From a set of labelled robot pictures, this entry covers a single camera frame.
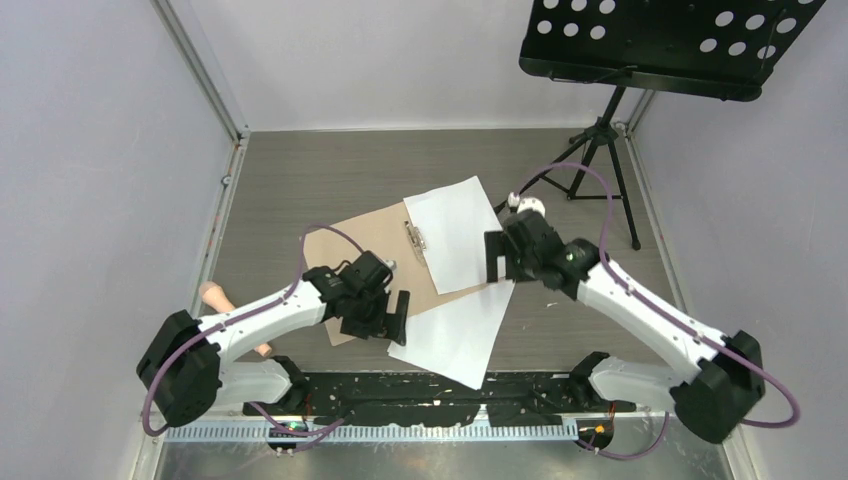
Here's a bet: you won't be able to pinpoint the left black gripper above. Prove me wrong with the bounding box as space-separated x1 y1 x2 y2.
341 284 407 343

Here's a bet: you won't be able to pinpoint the white paper sheets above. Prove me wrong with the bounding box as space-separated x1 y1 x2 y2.
387 281 515 390

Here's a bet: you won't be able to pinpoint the brown cardboard folder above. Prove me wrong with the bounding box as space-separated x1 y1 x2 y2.
304 202 486 346

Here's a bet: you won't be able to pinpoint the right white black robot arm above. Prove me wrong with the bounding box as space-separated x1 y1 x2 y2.
483 210 765 444

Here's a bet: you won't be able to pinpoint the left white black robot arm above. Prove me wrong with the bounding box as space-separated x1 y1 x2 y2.
136 251 411 436

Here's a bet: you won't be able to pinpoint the silver folder clip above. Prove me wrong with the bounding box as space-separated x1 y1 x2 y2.
404 221 427 266

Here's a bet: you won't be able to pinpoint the black music stand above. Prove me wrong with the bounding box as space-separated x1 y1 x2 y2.
518 0 823 250

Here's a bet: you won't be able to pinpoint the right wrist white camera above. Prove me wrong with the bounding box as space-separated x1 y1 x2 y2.
506 192 546 217

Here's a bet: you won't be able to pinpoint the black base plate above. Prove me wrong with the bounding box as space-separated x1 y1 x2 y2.
262 371 636 427

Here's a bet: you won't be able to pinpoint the beige handle tool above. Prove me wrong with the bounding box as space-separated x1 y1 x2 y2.
198 281 272 358

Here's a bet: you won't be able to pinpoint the aluminium frame rail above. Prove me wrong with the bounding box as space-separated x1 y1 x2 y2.
139 372 745 444

